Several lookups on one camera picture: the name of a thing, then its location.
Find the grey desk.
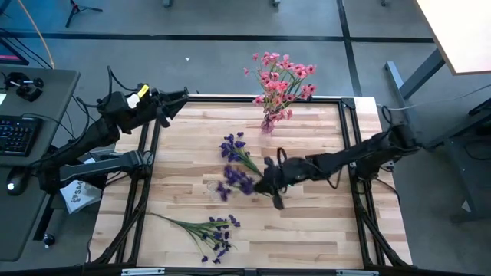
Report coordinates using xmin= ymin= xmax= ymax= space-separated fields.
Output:
xmin=0 ymin=64 xmax=81 ymax=262

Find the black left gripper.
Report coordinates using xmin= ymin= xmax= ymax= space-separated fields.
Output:
xmin=147 ymin=87 xmax=190 ymax=130

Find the clear glass vase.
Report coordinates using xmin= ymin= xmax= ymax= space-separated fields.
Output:
xmin=206 ymin=179 xmax=223 ymax=197

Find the black computer mouse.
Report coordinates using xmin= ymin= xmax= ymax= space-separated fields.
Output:
xmin=6 ymin=167 xmax=31 ymax=197

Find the silver metal bracket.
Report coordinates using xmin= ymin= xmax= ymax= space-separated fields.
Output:
xmin=120 ymin=267 xmax=166 ymax=276
xmin=335 ymin=269 xmax=380 ymax=276

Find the grey metal table frame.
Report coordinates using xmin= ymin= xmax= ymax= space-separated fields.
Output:
xmin=421 ymin=97 xmax=491 ymax=225

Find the purple artificial flower bunch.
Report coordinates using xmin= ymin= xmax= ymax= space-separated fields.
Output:
xmin=147 ymin=212 xmax=242 ymax=265
xmin=218 ymin=131 xmax=265 ymax=178
xmin=215 ymin=164 xmax=269 ymax=203

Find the black tripod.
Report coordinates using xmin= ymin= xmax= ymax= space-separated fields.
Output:
xmin=64 ymin=0 xmax=104 ymax=28

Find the pink artificial flower bunch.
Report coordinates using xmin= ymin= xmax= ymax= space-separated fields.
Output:
xmin=243 ymin=51 xmax=283 ymax=84
xmin=282 ymin=53 xmax=318 ymax=103
xmin=251 ymin=78 xmax=296 ymax=123

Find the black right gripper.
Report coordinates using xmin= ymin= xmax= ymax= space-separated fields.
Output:
xmin=253 ymin=155 xmax=308 ymax=211

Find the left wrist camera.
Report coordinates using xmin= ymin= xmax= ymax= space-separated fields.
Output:
xmin=125 ymin=83 xmax=153 ymax=110

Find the black keyboard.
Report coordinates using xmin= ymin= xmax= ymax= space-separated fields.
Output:
xmin=0 ymin=114 xmax=44 ymax=157

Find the white printed paper bag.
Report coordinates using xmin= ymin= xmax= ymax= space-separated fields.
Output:
xmin=59 ymin=179 xmax=103 ymax=215

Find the pink tinted glass vase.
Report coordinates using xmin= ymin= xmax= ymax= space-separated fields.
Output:
xmin=259 ymin=117 xmax=276 ymax=135

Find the yellow cable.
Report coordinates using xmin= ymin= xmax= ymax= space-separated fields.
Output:
xmin=15 ymin=0 xmax=55 ymax=71

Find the dark desk monitor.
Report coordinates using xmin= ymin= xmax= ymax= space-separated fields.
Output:
xmin=0 ymin=37 xmax=31 ymax=67

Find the light wooden table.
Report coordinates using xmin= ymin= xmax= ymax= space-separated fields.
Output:
xmin=384 ymin=0 xmax=491 ymax=101

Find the black table frame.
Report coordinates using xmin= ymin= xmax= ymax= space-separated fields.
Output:
xmin=87 ymin=94 xmax=414 ymax=269

